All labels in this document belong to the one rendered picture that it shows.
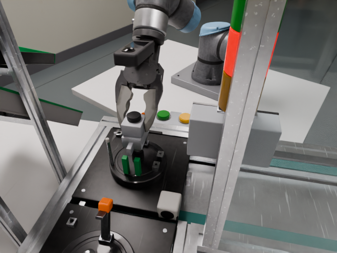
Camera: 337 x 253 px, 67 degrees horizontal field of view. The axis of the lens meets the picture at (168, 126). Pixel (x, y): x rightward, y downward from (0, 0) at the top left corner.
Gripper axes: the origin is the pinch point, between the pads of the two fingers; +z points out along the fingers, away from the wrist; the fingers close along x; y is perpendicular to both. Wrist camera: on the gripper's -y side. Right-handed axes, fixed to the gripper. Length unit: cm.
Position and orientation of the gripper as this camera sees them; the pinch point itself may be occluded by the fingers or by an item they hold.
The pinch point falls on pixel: (134, 124)
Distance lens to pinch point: 55.5
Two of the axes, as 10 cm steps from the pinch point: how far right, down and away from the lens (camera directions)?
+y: 1.5, 0.2, 9.9
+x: -9.8, -1.4, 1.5
